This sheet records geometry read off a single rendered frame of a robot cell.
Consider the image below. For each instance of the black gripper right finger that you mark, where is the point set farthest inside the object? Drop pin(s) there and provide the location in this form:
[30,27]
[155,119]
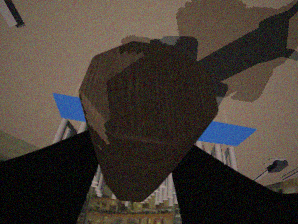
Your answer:
[209,192]

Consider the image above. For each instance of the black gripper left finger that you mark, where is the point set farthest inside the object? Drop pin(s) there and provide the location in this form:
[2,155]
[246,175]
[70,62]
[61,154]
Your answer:
[48,186]

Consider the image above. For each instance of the blue tape strip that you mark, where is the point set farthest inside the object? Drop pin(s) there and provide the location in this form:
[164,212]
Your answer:
[70,108]

